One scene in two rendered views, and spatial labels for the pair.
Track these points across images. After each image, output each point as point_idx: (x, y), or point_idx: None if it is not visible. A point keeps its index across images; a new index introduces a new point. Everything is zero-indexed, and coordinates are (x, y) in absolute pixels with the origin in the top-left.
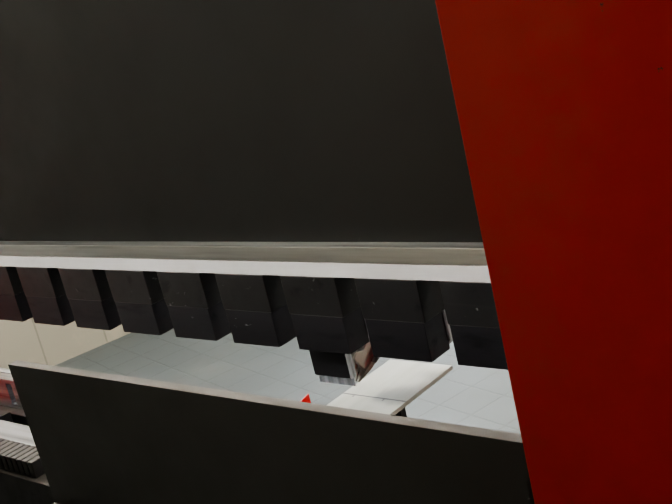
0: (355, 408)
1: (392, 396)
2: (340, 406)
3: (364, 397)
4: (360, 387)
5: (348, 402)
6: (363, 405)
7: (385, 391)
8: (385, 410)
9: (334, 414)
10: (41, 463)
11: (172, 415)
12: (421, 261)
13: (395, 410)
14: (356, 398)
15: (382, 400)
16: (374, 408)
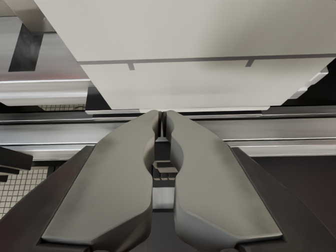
0: (189, 97)
1: (278, 43)
2: (145, 98)
3: (175, 65)
4: (94, 22)
5: (149, 87)
6: (202, 88)
7: (233, 22)
8: (275, 90)
9: None
10: (2, 177)
11: None
12: None
13: (303, 84)
14: (154, 73)
15: (248, 65)
16: (240, 90)
